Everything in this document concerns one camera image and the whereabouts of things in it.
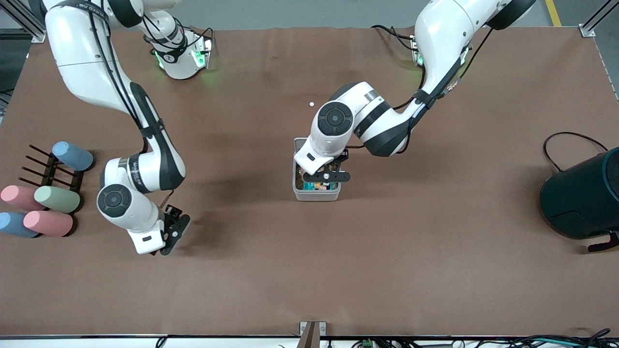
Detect metal bracket with brown post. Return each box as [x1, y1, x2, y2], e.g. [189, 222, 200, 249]
[296, 321, 327, 348]

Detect brown table cover mat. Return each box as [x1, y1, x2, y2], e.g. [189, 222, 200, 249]
[0, 24, 619, 338]

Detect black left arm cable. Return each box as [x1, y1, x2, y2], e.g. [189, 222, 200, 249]
[346, 27, 495, 149]

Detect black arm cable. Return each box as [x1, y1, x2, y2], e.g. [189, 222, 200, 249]
[346, 27, 495, 149]
[87, 0, 176, 209]

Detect pink cup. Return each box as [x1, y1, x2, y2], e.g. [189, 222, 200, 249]
[0, 185, 45, 212]
[23, 210, 74, 238]

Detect aluminium frame post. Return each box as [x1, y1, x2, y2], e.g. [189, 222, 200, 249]
[0, 0, 47, 43]
[579, 0, 619, 39]

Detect white square trash bin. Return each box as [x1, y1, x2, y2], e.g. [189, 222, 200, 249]
[293, 138, 341, 202]

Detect black kettle cable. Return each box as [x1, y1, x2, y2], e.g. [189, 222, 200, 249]
[543, 131, 609, 173]

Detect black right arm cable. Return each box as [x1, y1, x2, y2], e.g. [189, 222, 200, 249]
[87, 0, 176, 209]

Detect black cable bundle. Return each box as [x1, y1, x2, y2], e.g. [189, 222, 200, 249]
[479, 329, 619, 348]

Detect blue cup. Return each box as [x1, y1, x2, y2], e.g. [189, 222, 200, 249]
[52, 141, 94, 172]
[0, 212, 39, 239]

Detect teal electric kettle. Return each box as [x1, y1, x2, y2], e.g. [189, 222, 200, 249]
[539, 147, 619, 253]

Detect black cup rack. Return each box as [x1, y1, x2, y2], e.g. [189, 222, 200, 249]
[19, 144, 85, 195]

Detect green cup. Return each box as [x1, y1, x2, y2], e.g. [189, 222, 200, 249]
[34, 186, 81, 214]

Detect black base cable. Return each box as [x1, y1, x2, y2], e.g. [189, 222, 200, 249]
[371, 24, 422, 53]

